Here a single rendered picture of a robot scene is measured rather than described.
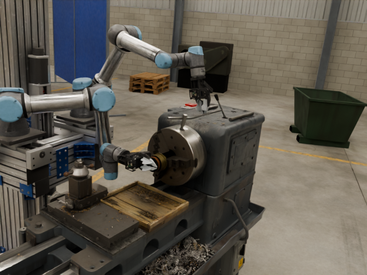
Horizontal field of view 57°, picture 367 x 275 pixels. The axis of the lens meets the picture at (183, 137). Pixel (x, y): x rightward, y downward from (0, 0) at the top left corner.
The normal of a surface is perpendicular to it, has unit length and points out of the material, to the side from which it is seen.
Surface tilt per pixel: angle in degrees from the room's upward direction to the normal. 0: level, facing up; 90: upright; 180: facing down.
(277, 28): 90
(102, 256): 0
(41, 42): 90
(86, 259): 0
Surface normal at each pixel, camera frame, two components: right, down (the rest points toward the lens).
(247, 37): -0.32, 0.25
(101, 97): 0.48, 0.29
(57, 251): 0.08, -0.95
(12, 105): 0.24, 0.32
